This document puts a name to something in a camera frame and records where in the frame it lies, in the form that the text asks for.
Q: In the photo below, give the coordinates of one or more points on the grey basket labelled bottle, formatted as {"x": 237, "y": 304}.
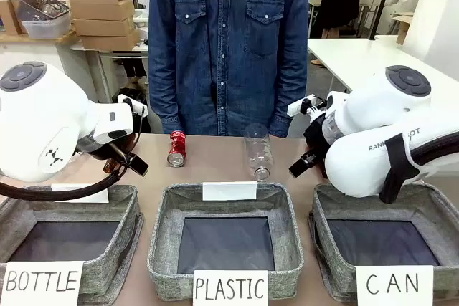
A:
{"x": 118, "y": 266}

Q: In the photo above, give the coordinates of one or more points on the large clear plastic bottle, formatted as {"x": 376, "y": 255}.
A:
{"x": 258, "y": 152}

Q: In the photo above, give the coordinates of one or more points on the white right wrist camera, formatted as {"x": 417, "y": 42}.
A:
{"x": 299, "y": 106}

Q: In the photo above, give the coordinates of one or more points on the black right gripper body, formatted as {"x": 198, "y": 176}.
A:
{"x": 315, "y": 141}

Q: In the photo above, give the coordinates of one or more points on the clear plastic storage tub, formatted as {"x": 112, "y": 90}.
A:
{"x": 46, "y": 30}

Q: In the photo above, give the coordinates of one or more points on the person torso in denim shirt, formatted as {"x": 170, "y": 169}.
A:
{"x": 229, "y": 51}

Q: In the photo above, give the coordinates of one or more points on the white paper label BOTTLE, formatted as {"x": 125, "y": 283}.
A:
{"x": 43, "y": 281}

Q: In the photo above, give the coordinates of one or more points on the grey basket labelled can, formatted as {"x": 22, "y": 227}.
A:
{"x": 322, "y": 234}

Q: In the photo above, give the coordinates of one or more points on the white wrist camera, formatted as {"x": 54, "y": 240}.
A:
{"x": 299, "y": 106}
{"x": 127, "y": 102}

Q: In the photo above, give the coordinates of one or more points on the person right forearm denim sleeve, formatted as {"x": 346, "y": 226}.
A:
{"x": 163, "y": 98}

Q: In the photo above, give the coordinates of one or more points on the white paper label PLASTIC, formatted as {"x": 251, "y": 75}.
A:
{"x": 231, "y": 288}

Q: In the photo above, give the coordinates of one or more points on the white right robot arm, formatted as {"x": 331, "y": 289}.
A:
{"x": 358, "y": 162}

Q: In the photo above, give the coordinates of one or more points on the white background desk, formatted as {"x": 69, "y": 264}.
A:
{"x": 107, "y": 54}

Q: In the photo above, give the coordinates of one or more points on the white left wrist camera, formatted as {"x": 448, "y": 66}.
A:
{"x": 127, "y": 102}

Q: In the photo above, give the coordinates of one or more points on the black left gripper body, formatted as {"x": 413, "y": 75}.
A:
{"x": 100, "y": 150}

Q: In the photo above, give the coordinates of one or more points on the blank white card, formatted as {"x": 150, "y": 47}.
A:
{"x": 229, "y": 191}
{"x": 97, "y": 196}

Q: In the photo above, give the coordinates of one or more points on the flat cardboard box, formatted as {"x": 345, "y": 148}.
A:
{"x": 104, "y": 27}
{"x": 107, "y": 42}

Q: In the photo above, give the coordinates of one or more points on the clear plastic container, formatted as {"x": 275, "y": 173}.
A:
{"x": 43, "y": 6}

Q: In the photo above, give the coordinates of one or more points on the small cardboard box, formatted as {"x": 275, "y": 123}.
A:
{"x": 10, "y": 15}

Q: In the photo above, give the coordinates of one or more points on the white side table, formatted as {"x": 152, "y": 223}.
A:
{"x": 358, "y": 58}

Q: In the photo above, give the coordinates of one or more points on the black tripod pole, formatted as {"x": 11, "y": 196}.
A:
{"x": 382, "y": 1}

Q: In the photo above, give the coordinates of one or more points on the grey basket labelled plastic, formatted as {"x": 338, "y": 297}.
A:
{"x": 161, "y": 234}

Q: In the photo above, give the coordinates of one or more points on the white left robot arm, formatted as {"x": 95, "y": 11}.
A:
{"x": 43, "y": 112}

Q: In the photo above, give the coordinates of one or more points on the brown glass bottle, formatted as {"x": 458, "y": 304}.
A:
{"x": 108, "y": 167}

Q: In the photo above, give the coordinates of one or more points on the black bag on floor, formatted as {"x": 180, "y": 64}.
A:
{"x": 134, "y": 95}

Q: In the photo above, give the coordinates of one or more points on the red drink can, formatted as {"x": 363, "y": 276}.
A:
{"x": 176, "y": 148}

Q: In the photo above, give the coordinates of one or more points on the person left forearm denim sleeve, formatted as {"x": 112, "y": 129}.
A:
{"x": 290, "y": 98}

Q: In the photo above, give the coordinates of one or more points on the white paper label CAN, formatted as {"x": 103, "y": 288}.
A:
{"x": 394, "y": 284}

